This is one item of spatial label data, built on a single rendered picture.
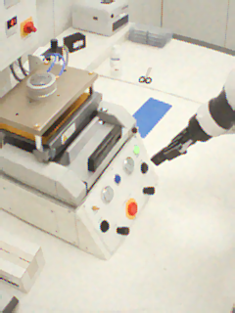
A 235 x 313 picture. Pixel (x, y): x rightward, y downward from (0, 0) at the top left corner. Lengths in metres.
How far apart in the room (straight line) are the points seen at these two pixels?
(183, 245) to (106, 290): 0.26
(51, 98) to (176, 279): 0.57
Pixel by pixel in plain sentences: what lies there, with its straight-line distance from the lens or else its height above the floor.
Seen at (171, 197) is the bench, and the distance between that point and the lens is 1.30.
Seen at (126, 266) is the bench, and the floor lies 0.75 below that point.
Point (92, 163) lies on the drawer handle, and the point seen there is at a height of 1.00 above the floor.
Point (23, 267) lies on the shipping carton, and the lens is 1.05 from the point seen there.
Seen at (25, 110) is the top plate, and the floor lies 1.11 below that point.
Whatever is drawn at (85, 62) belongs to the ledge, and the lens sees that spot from 1.82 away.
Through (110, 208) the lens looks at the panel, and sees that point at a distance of 1.13.
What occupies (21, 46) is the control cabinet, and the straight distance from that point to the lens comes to 1.18.
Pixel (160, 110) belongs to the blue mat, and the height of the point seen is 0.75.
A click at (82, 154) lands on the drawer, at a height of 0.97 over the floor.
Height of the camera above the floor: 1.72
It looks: 43 degrees down
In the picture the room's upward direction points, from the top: straight up
